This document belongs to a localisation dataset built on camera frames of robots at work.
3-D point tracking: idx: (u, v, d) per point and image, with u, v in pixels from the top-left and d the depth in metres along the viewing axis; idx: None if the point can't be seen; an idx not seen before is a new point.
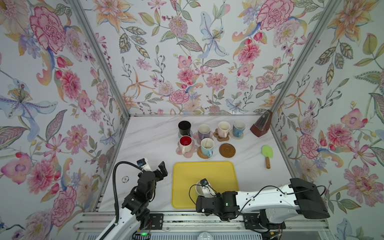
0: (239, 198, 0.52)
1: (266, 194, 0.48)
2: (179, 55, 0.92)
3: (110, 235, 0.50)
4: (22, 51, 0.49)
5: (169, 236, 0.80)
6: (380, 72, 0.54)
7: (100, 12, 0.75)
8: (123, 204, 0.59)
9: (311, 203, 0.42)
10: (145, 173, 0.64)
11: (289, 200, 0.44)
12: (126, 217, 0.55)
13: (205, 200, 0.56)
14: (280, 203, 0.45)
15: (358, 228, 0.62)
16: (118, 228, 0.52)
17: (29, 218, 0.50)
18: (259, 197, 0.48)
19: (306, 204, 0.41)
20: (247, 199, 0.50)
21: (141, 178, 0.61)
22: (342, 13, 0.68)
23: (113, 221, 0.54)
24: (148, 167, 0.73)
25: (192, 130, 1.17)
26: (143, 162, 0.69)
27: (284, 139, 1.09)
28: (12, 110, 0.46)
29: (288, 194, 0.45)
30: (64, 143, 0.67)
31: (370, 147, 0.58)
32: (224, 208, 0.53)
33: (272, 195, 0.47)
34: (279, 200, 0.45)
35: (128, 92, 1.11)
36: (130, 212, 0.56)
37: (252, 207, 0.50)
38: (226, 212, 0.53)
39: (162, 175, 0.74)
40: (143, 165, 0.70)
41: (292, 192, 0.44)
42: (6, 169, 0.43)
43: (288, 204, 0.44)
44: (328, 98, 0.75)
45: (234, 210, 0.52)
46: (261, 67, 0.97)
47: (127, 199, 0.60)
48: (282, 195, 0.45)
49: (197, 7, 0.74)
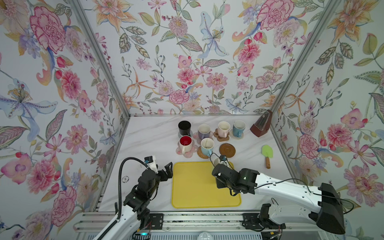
0: (259, 178, 0.53)
1: (291, 185, 0.48)
2: (179, 55, 0.92)
3: (110, 233, 0.50)
4: (22, 51, 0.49)
5: (169, 235, 0.80)
6: (380, 72, 0.54)
7: (100, 12, 0.75)
8: (124, 202, 0.59)
9: (336, 212, 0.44)
10: (147, 171, 0.64)
11: (312, 199, 0.43)
12: (128, 214, 0.55)
13: (224, 167, 0.59)
14: (302, 198, 0.45)
15: (358, 228, 0.62)
16: (120, 224, 0.53)
17: (29, 218, 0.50)
18: (282, 185, 0.49)
19: (331, 210, 0.40)
20: (268, 182, 0.51)
21: (141, 177, 0.61)
22: (342, 13, 0.68)
23: (115, 217, 0.54)
24: (154, 166, 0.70)
25: (192, 130, 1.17)
26: (150, 159, 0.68)
27: (284, 138, 1.10)
28: (12, 110, 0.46)
29: (314, 193, 0.44)
30: (64, 142, 0.67)
31: (370, 147, 0.58)
32: (239, 180, 0.55)
33: (297, 188, 0.47)
34: (300, 195, 0.45)
35: (128, 92, 1.11)
36: (132, 210, 0.57)
37: (269, 189, 0.50)
38: (240, 184, 0.55)
39: (166, 176, 0.73)
40: (149, 163, 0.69)
41: (319, 194, 0.44)
42: (6, 169, 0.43)
43: (308, 202, 0.44)
44: (328, 98, 0.75)
45: (247, 185, 0.53)
46: (261, 67, 0.97)
47: (129, 197, 0.61)
48: (307, 192, 0.45)
49: (197, 7, 0.74)
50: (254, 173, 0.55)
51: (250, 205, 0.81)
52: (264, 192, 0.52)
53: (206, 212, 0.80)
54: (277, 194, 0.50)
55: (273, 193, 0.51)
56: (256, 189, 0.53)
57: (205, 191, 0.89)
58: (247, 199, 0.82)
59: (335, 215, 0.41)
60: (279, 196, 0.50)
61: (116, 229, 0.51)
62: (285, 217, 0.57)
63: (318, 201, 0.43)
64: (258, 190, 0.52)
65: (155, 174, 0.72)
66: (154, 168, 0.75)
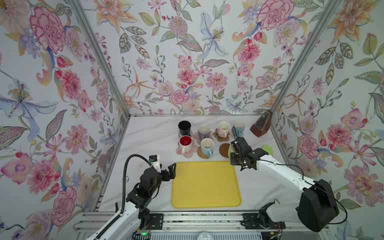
0: (264, 157, 0.58)
1: (289, 170, 0.51)
2: (179, 55, 0.92)
3: (111, 229, 0.49)
4: (22, 51, 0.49)
5: (169, 235, 0.80)
6: (380, 72, 0.54)
7: (100, 12, 0.75)
8: (127, 199, 0.60)
9: (316, 202, 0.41)
10: (149, 170, 0.65)
11: (300, 184, 0.46)
12: (130, 210, 0.56)
13: (243, 140, 0.68)
14: (292, 181, 0.47)
15: (358, 228, 0.62)
16: (122, 219, 0.53)
17: (29, 218, 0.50)
18: (281, 167, 0.53)
19: (312, 197, 0.42)
20: (271, 161, 0.56)
21: (143, 175, 0.62)
22: (342, 13, 0.68)
23: (117, 212, 0.55)
24: (158, 164, 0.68)
25: (192, 130, 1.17)
26: (154, 158, 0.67)
27: (284, 138, 1.10)
28: (12, 110, 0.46)
29: (305, 181, 0.46)
30: (64, 142, 0.67)
31: (370, 147, 0.58)
32: (249, 153, 0.62)
33: (293, 173, 0.49)
34: (292, 179, 0.48)
35: (128, 92, 1.11)
36: (134, 206, 0.58)
37: (268, 167, 0.55)
38: (247, 155, 0.63)
39: (168, 176, 0.73)
40: (153, 162, 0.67)
41: (310, 183, 0.45)
42: (6, 169, 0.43)
43: (295, 185, 0.46)
44: (328, 98, 0.75)
45: (252, 158, 0.60)
46: (261, 67, 0.97)
47: (131, 194, 0.62)
48: (300, 178, 0.47)
49: (197, 7, 0.74)
50: (264, 152, 0.61)
51: (250, 205, 0.81)
52: (262, 168, 0.58)
53: (206, 212, 0.80)
54: (273, 174, 0.54)
55: (270, 172, 0.55)
56: (258, 165, 0.59)
57: (205, 191, 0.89)
58: (247, 199, 0.82)
59: (312, 201, 0.42)
60: (275, 176, 0.53)
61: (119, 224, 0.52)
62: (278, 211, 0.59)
63: (304, 187, 0.44)
64: (258, 165, 0.59)
65: (157, 172, 0.73)
66: (158, 167, 0.76)
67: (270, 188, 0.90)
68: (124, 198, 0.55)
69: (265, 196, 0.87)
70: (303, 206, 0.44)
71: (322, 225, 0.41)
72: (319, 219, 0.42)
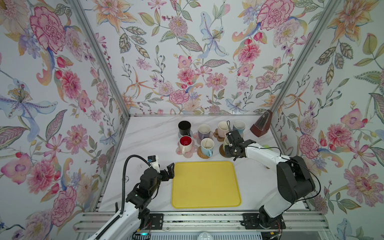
0: (253, 145, 0.65)
1: (269, 151, 0.58)
2: (179, 55, 0.92)
3: (110, 231, 0.49)
4: (22, 51, 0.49)
5: (169, 235, 0.80)
6: (380, 72, 0.54)
7: (100, 12, 0.75)
8: (126, 199, 0.60)
9: (289, 172, 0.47)
10: (149, 170, 0.65)
11: (277, 159, 0.52)
12: (130, 210, 0.56)
13: (237, 131, 0.76)
14: (271, 158, 0.54)
15: (358, 228, 0.62)
16: (120, 222, 0.52)
17: (29, 218, 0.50)
18: (262, 149, 0.61)
19: (286, 168, 0.48)
20: (257, 146, 0.64)
21: (143, 175, 0.62)
22: (342, 13, 0.68)
23: (116, 213, 0.54)
24: (157, 165, 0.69)
25: (192, 130, 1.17)
26: (153, 159, 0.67)
27: (284, 138, 1.10)
28: (12, 110, 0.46)
29: (281, 157, 0.53)
30: (64, 143, 0.67)
31: (370, 147, 0.58)
32: (240, 143, 0.70)
33: (272, 152, 0.57)
34: (271, 156, 0.55)
35: (128, 92, 1.11)
36: (134, 206, 0.58)
37: (253, 151, 0.62)
38: (238, 144, 0.70)
39: (168, 176, 0.74)
40: (152, 162, 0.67)
41: (287, 158, 0.51)
42: (6, 169, 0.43)
43: (273, 162, 0.52)
44: (328, 98, 0.75)
45: (242, 147, 0.68)
46: (261, 67, 0.97)
47: (131, 195, 0.62)
48: (278, 156, 0.54)
49: (197, 7, 0.74)
50: (253, 141, 0.68)
51: (249, 205, 0.81)
52: (249, 153, 0.65)
53: (206, 212, 0.80)
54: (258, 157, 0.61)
55: (257, 157, 0.61)
56: (247, 152, 0.66)
57: (202, 191, 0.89)
58: (247, 199, 0.82)
59: (284, 171, 0.48)
60: (259, 159, 0.60)
61: (117, 226, 0.51)
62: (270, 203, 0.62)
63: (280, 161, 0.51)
64: (246, 152, 0.66)
65: (156, 172, 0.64)
66: (157, 167, 0.76)
67: (270, 187, 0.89)
68: (124, 198, 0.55)
69: (265, 196, 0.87)
70: (280, 179, 0.49)
71: (298, 196, 0.47)
72: (292, 187, 0.48)
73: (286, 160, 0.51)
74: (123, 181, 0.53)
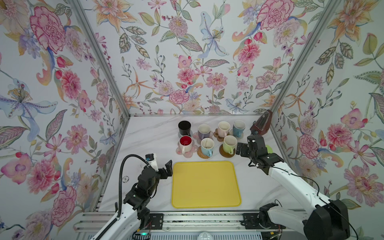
0: (279, 165, 0.56)
1: (304, 183, 0.49)
2: (179, 55, 0.92)
3: (109, 233, 0.49)
4: (22, 51, 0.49)
5: (169, 235, 0.80)
6: (380, 72, 0.54)
7: (100, 12, 0.75)
8: (124, 200, 0.58)
9: (329, 222, 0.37)
10: (147, 169, 0.63)
11: (313, 200, 0.44)
12: (128, 212, 0.55)
13: (261, 140, 0.63)
14: (305, 195, 0.45)
15: (358, 228, 0.62)
16: (118, 224, 0.52)
17: (29, 218, 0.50)
18: (295, 177, 0.51)
19: (324, 215, 0.40)
20: (287, 170, 0.53)
21: (141, 175, 0.60)
22: (342, 13, 0.68)
23: (114, 215, 0.54)
24: (155, 163, 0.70)
25: (192, 130, 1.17)
26: (151, 157, 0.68)
27: (284, 138, 1.10)
28: (12, 110, 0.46)
29: (319, 198, 0.44)
30: (64, 143, 0.67)
31: (370, 147, 0.58)
32: (263, 156, 0.60)
33: (307, 186, 0.48)
34: (305, 193, 0.46)
35: (128, 92, 1.11)
36: (132, 208, 0.56)
37: (281, 175, 0.53)
38: (261, 158, 0.60)
39: (166, 174, 0.73)
40: (150, 161, 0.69)
41: (325, 202, 0.43)
42: (6, 169, 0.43)
43: (307, 201, 0.44)
44: (328, 98, 0.75)
45: (265, 162, 0.58)
46: (261, 67, 0.97)
47: (129, 195, 0.60)
48: (314, 194, 0.45)
49: (197, 7, 0.74)
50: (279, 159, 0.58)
51: (250, 205, 0.81)
52: (275, 175, 0.55)
53: (206, 212, 0.80)
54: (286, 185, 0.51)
55: (285, 183, 0.52)
56: (270, 171, 0.56)
57: (201, 191, 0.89)
58: (247, 199, 0.82)
59: (322, 219, 0.39)
60: (286, 186, 0.51)
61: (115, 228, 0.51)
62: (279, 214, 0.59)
63: (317, 204, 0.42)
64: (270, 170, 0.57)
65: (155, 172, 0.71)
66: (155, 166, 0.74)
67: (270, 187, 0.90)
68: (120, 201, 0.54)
69: (265, 196, 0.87)
70: (313, 223, 0.42)
71: None
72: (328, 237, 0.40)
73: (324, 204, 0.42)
74: (120, 182, 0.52)
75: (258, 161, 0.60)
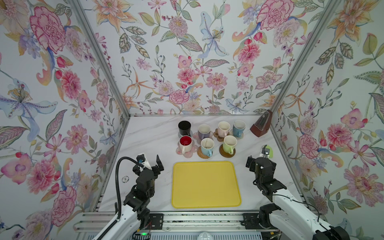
0: (281, 191, 0.59)
1: (305, 209, 0.51)
2: (179, 55, 0.92)
3: (111, 233, 0.50)
4: (22, 51, 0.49)
5: (169, 235, 0.80)
6: (380, 72, 0.54)
7: (100, 12, 0.75)
8: (125, 202, 0.59)
9: None
10: (144, 172, 0.62)
11: (314, 225, 0.45)
12: (128, 214, 0.55)
13: (271, 168, 0.64)
14: (306, 221, 0.47)
15: (358, 228, 0.62)
16: (120, 224, 0.53)
17: (29, 218, 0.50)
18: (296, 203, 0.53)
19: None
20: (288, 196, 0.56)
21: (139, 178, 0.60)
22: (342, 13, 0.68)
23: (114, 217, 0.54)
24: (148, 164, 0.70)
25: (192, 130, 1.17)
26: (144, 158, 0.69)
27: (284, 139, 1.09)
28: (12, 110, 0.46)
29: (320, 224, 0.45)
30: (64, 143, 0.67)
31: (370, 147, 0.58)
32: (267, 184, 0.64)
33: (308, 212, 0.49)
34: (306, 218, 0.47)
35: (128, 92, 1.11)
36: (132, 209, 0.57)
37: (283, 201, 0.55)
38: (265, 185, 0.63)
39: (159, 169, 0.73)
40: (143, 162, 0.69)
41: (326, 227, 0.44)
42: (6, 169, 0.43)
43: (308, 226, 0.45)
44: (328, 98, 0.75)
45: (268, 190, 0.61)
46: (261, 67, 0.97)
47: (129, 197, 0.61)
48: (315, 219, 0.46)
49: (197, 7, 0.74)
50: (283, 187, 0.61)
51: (250, 205, 0.81)
52: (278, 201, 0.58)
53: (206, 212, 0.80)
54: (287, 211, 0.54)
55: (286, 208, 0.54)
56: (273, 198, 0.59)
57: (200, 191, 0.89)
58: (247, 199, 0.82)
59: None
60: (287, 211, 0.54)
61: (117, 228, 0.51)
62: (283, 224, 0.58)
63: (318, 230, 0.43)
64: (273, 197, 0.60)
65: (152, 173, 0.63)
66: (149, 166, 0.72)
67: None
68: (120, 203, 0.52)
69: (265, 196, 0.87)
70: None
71: None
72: None
73: (324, 229, 0.43)
74: (117, 181, 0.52)
75: (262, 188, 0.64)
